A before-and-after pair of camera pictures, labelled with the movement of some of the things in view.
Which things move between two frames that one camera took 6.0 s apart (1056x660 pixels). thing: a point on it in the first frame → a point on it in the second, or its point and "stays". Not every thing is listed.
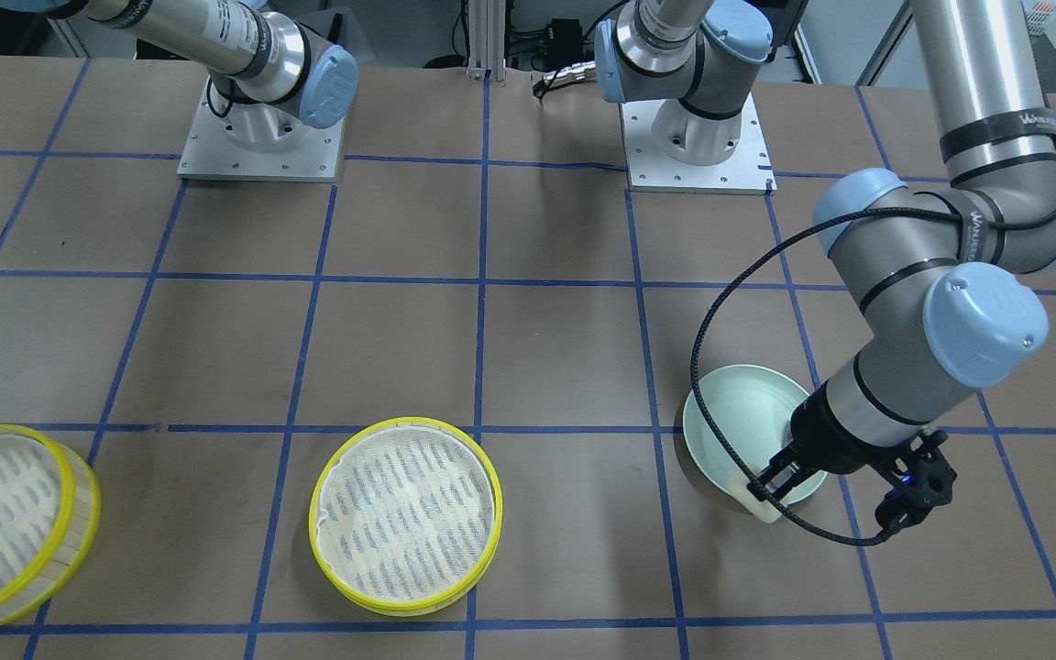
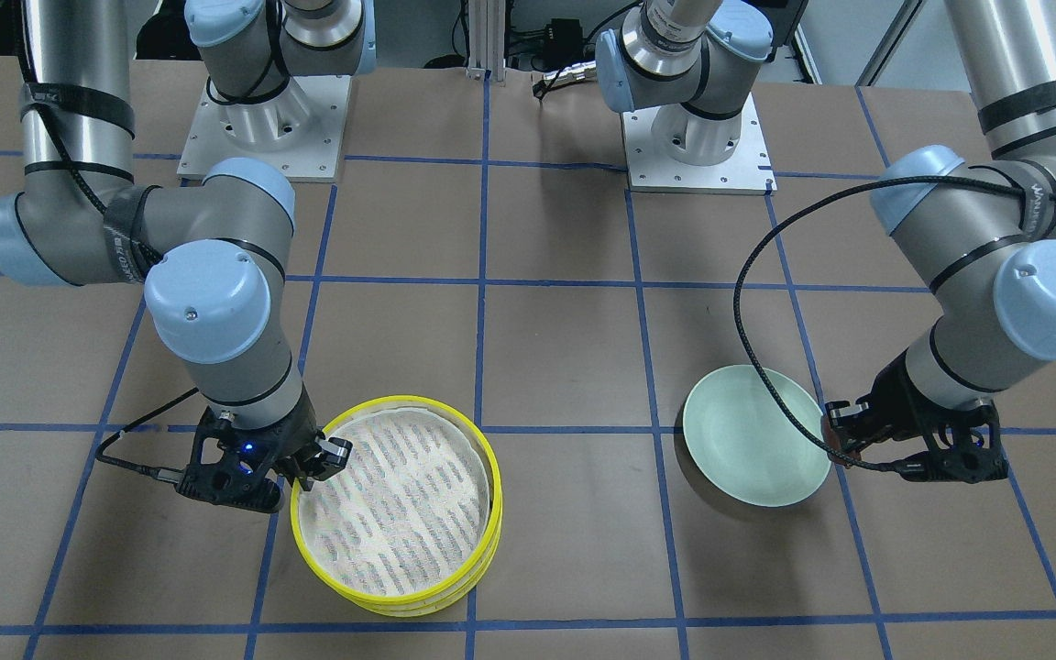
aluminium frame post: (487, 39) stays
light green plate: (757, 404) stays
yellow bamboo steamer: (19, 511) → (412, 522)
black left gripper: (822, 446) → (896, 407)
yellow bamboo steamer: (405, 514) stays
